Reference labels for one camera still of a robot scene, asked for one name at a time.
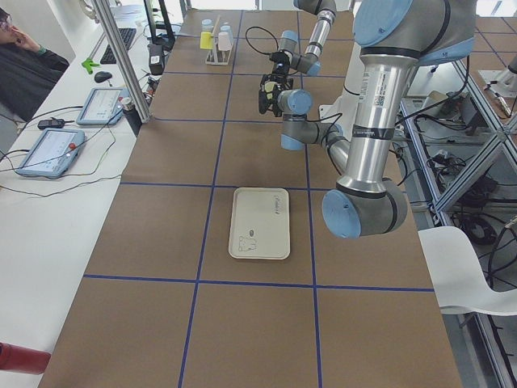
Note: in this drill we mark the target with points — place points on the yellow ikea cup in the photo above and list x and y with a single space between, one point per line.
206 42

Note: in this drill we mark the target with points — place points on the far blue teach pendant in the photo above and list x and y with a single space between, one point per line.
102 106

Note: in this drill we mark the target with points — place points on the seated person black jacket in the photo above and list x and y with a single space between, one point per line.
29 71

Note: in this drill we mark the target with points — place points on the white plastic chair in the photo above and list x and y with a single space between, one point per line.
458 280

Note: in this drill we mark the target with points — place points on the white wire cup rack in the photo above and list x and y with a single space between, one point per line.
215 56

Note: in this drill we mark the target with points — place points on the red fire extinguisher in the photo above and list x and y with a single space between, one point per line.
23 360

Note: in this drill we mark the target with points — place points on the black power adapter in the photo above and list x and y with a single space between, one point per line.
52 123

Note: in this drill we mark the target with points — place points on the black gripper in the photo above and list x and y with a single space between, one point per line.
264 97
278 78

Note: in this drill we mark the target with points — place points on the black computer monitor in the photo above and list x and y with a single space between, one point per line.
161 32

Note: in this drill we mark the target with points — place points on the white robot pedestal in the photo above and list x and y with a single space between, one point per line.
347 102

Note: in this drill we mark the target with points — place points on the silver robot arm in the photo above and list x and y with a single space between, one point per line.
394 39
308 63

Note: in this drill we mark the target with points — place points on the green plastic tool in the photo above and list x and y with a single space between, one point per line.
89 64

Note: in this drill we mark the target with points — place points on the blue teach pendant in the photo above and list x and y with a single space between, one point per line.
52 154
102 106

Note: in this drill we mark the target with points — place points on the blue ikea cup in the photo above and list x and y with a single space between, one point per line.
225 28

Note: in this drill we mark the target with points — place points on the cream plastic tray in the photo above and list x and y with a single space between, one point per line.
260 224

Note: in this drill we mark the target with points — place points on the pale green ikea cup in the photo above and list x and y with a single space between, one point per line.
269 89

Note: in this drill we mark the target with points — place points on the near blue teach pendant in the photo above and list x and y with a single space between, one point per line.
52 154

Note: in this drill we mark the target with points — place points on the pink ikea cup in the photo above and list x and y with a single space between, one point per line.
225 41

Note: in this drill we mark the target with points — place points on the aluminium frame post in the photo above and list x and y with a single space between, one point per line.
114 39

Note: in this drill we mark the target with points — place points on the blue ikea cup corner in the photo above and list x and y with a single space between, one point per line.
207 25

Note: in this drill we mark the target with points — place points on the black computer mouse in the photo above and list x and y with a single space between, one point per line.
102 76

